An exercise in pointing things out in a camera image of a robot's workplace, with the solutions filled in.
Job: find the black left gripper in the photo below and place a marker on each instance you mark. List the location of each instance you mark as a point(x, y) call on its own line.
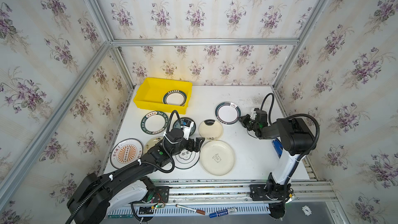
point(191, 144)

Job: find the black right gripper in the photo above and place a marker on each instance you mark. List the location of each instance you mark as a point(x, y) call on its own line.
point(252, 123)

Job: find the white plate green striped rim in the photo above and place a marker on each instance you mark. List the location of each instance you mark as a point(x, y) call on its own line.
point(227, 113)

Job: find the large cream plate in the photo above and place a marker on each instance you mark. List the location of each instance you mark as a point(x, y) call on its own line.
point(217, 158)

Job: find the white plate dark green rim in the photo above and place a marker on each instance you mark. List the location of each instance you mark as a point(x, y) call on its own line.
point(175, 97)

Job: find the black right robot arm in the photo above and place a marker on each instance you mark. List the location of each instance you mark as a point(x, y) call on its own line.
point(298, 134)

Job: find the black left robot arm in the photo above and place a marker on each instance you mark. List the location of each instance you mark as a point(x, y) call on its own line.
point(91, 199)

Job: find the yellow plastic bin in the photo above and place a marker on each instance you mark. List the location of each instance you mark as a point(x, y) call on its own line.
point(150, 93)

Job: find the white plate black flower outline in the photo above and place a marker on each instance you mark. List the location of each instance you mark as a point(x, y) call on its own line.
point(186, 159)

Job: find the dark blue floral plate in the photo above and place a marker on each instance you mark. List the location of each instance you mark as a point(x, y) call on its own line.
point(184, 124)

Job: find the blue flat tool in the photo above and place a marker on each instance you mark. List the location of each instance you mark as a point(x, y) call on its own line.
point(278, 147)

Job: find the pale yellow small plate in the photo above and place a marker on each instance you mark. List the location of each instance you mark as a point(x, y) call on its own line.
point(151, 143)

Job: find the green rim lettered plate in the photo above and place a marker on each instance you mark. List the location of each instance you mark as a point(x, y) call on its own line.
point(154, 122)

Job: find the red capped marker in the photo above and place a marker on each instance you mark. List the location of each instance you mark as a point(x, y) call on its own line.
point(198, 211)

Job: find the orange sunburst plate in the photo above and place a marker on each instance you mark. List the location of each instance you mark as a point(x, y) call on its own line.
point(126, 152)

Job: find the blue marker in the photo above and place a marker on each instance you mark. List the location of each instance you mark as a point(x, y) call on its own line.
point(223, 212)

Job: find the aluminium rail base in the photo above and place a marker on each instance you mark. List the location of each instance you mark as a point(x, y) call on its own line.
point(212, 197)

